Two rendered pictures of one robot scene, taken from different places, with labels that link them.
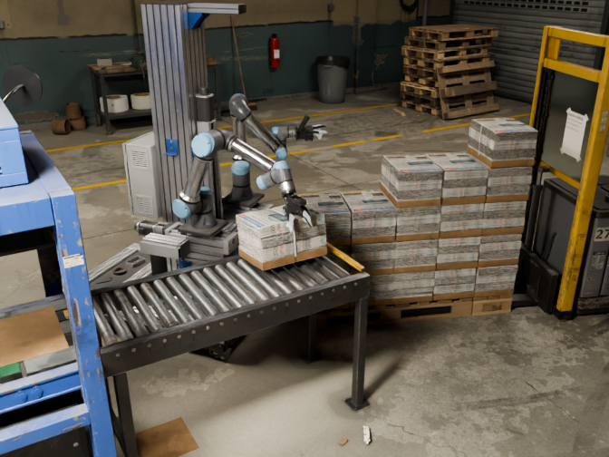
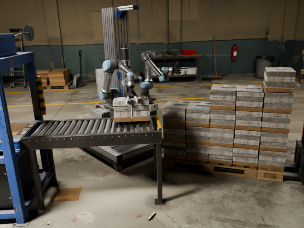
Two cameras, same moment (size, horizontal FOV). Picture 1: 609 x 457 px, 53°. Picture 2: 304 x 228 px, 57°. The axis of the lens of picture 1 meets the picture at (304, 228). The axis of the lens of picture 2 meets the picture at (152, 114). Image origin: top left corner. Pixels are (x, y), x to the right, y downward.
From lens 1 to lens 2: 1.53 m
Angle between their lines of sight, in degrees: 26
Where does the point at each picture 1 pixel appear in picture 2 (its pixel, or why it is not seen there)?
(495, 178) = (268, 97)
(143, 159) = (101, 76)
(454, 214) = (243, 116)
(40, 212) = not seen: outside the picture
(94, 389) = (5, 148)
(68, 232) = not seen: outside the picture
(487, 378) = (239, 209)
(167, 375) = (91, 171)
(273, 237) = (120, 106)
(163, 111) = (108, 54)
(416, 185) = (220, 97)
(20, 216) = not seen: outside the picture
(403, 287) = (214, 154)
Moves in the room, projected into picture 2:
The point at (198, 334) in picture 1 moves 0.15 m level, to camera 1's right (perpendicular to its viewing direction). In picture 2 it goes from (66, 140) to (78, 143)
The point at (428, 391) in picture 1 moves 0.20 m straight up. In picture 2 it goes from (200, 206) to (201, 189)
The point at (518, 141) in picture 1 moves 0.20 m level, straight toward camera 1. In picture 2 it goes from (283, 78) to (274, 80)
